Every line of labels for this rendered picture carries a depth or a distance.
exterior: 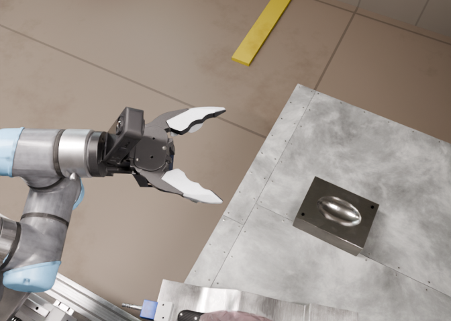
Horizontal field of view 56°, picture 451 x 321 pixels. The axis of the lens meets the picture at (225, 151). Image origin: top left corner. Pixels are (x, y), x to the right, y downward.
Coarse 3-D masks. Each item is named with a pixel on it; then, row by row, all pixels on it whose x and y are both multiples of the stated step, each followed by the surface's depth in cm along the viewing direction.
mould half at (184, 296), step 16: (176, 288) 112; (192, 288) 112; (208, 288) 111; (176, 304) 110; (192, 304) 110; (208, 304) 109; (224, 304) 107; (240, 304) 106; (256, 304) 106; (272, 304) 107; (288, 304) 108; (176, 320) 108; (288, 320) 106; (304, 320) 106; (320, 320) 103; (336, 320) 103; (352, 320) 103
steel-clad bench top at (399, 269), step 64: (320, 128) 145; (384, 128) 145; (256, 192) 132; (384, 192) 132; (448, 192) 132; (256, 256) 122; (320, 256) 122; (384, 256) 122; (448, 256) 122; (384, 320) 113; (448, 320) 113
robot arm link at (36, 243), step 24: (0, 216) 64; (24, 216) 67; (48, 216) 67; (0, 240) 61; (24, 240) 63; (48, 240) 66; (0, 264) 62; (24, 264) 63; (48, 264) 64; (24, 288) 65; (48, 288) 65
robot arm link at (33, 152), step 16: (16, 128) 65; (32, 128) 65; (0, 144) 62; (16, 144) 62; (32, 144) 62; (48, 144) 62; (0, 160) 62; (16, 160) 62; (32, 160) 62; (48, 160) 62; (16, 176) 65; (32, 176) 64; (48, 176) 64
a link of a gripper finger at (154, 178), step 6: (144, 174) 61; (150, 174) 61; (156, 174) 61; (162, 174) 61; (150, 180) 61; (156, 180) 61; (162, 180) 61; (156, 186) 61; (162, 186) 61; (168, 186) 61; (168, 192) 61; (174, 192) 60; (180, 192) 60
